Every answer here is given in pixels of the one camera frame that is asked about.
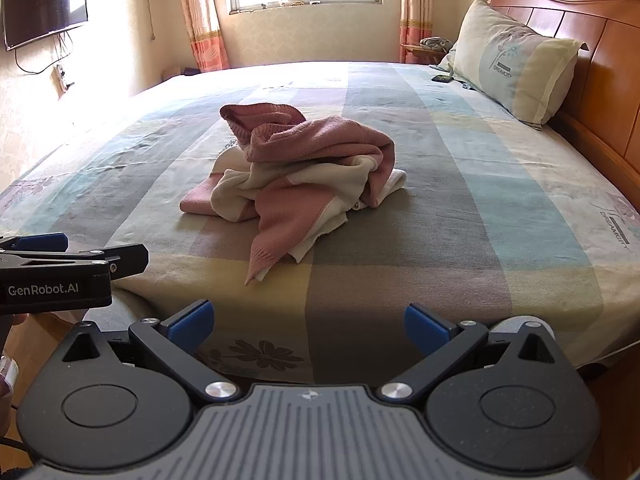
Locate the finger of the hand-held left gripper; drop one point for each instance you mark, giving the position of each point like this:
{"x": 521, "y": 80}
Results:
{"x": 40, "y": 242}
{"x": 125, "y": 259}

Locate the pastel patchwork bed sheet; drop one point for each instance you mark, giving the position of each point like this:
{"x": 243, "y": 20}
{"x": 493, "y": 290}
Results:
{"x": 450, "y": 170}

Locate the pastel flower print pillow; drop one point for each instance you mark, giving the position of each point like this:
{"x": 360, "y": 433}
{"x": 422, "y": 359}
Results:
{"x": 515, "y": 60}
{"x": 446, "y": 64}

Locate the small dark object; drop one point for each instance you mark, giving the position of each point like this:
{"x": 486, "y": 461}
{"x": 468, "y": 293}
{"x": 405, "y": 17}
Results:
{"x": 191, "y": 70}

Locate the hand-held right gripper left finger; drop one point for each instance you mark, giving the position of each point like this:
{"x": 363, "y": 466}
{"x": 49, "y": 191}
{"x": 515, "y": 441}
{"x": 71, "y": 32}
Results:
{"x": 192, "y": 322}

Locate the pink and white knit sweater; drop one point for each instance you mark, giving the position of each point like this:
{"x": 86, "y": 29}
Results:
{"x": 310, "y": 160}

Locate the orange striped curtain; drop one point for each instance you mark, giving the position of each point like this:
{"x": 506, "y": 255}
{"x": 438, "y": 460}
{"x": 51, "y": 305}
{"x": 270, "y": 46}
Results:
{"x": 200, "y": 15}
{"x": 416, "y": 5}

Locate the black wall television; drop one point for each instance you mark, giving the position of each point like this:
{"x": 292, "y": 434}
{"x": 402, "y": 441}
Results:
{"x": 42, "y": 12}

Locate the person's left hand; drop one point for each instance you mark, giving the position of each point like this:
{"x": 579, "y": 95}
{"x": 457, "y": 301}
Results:
{"x": 7, "y": 375}

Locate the wooden nightstand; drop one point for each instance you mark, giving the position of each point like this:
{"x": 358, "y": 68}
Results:
{"x": 420, "y": 52}

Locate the wall power strip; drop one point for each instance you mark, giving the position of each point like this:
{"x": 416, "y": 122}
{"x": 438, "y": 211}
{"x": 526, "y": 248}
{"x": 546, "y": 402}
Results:
{"x": 61, "y": 80}

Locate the black phone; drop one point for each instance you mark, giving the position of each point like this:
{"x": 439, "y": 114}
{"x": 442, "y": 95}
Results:
{"x": 441, "y": 78}

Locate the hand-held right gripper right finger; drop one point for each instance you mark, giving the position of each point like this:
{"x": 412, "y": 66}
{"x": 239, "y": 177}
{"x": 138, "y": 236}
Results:
{"x": 425, "y": 325}

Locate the grey cloth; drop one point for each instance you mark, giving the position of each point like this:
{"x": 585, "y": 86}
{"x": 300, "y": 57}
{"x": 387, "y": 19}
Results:
{"x": 435, "y": 42}

